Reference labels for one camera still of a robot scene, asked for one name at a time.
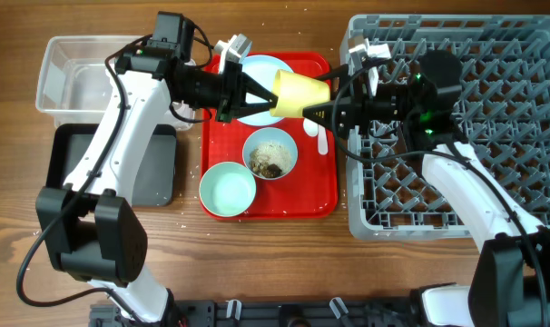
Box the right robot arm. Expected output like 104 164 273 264
302 50 550 326

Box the grey dishwasher rack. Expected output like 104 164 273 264
339 15 550 241

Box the white plastic fork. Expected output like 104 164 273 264
317 125 329 155

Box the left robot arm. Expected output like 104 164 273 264
35 12 278 326

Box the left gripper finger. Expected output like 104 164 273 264
242 73 278 103
241 101 277 117

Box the empty mint green bowl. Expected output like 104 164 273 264
199 162 257 217

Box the food scraps and rice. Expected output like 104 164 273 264
250 142 295 179

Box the white plastic spoon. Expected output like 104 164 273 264
302 118 319 137

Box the black waste tray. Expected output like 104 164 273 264
45 124 178 207

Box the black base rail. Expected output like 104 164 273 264
88 297 439 327

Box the yellow plastic cup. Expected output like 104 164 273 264
270 70 330 118

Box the blue bowl with food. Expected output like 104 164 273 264
242 127 299 181

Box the clear plastic bin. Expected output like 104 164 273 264
34 35 199 132

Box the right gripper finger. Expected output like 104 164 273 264
322 64 350 84
302 101 342 125

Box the light blue plate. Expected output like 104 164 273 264
238 54 293 127

